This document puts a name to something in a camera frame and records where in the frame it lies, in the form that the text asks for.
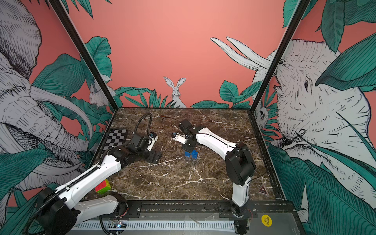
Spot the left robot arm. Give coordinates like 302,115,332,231
22,146,162,235

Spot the black front frame rail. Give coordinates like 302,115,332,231
124,200,298,219

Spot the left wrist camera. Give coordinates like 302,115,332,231
127,132,158,153

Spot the white slotted cable duct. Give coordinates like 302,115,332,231
70,220,236,231

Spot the yellow round sticker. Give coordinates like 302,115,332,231
261,214,272,227

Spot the checkerboard calibration board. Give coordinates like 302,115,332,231
102,128,128,152

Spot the warning triangle sticker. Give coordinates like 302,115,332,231
258,185,269,196

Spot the small green circuit board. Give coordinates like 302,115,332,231
112,221,127,229

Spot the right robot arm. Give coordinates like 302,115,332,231
171,119,256,218

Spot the long blue lego brick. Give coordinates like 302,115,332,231
185,150,198,159

